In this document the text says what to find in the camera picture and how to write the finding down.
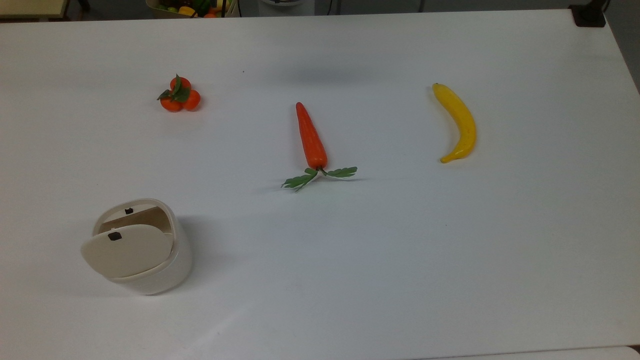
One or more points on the beige garbage bin with lid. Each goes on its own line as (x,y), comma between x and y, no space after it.
(145,270)

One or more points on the black clamp mount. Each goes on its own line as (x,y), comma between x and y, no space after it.
(589,16)

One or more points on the box of toy produce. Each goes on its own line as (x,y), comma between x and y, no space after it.
(190,9)

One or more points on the toy tangerine cluster with leaves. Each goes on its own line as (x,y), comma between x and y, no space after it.
(190,100)

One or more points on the white table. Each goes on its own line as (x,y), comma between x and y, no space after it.
(575,354)

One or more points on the toy carrot with green leaves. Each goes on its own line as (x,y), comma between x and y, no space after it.
(311,140)

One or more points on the yellow toy banana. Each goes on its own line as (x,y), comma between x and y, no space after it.
(462,120)

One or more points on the wooden table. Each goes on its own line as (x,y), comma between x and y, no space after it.
(30,7)

